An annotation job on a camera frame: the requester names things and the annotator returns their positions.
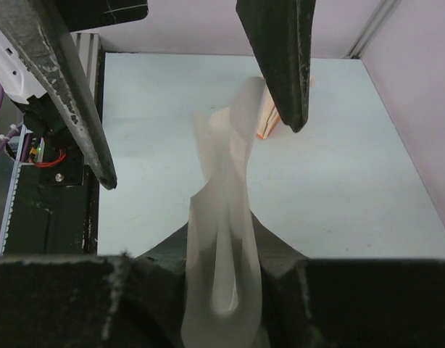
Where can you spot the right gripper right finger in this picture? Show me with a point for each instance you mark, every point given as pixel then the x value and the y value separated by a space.
pixel 312 302

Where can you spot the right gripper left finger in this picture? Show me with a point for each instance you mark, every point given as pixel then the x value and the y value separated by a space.
pixel 94 301

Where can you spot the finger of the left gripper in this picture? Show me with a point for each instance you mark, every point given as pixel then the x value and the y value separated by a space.
pixel 280 34
pixel 41 38

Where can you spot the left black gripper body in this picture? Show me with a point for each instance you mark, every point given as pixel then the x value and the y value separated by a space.
pixel 91 14

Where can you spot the white paper coffee filter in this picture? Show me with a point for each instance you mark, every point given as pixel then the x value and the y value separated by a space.
pixel 223 296

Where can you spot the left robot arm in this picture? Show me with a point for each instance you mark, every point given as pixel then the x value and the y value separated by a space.
pixel 12 72

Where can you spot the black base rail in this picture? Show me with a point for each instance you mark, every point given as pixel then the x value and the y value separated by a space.
pixel 56 203

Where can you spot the left aluminium frame post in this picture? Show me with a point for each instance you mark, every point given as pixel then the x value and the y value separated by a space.
pixel 374 24

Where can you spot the white slotted cable duct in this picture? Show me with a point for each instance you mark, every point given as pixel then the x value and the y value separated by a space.
pixel 9 203

